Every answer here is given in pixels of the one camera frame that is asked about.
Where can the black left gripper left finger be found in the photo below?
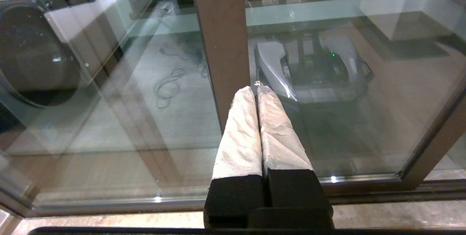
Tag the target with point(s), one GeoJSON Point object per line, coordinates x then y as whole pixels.
{"type": "Point", "coordinates": [236, 155]}

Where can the brown framed fixed glass panel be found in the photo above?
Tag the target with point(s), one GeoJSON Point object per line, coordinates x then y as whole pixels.
{"type": "Point", "coordinates": [222, 45]}

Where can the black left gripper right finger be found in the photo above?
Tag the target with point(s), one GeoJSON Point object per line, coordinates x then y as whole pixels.
{"type": "Point", "coordinates": [284, 155]}

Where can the brown framed sliding glass door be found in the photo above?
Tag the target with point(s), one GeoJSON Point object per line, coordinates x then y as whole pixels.
{"type": "Point", "coordinates": [437, 144]}

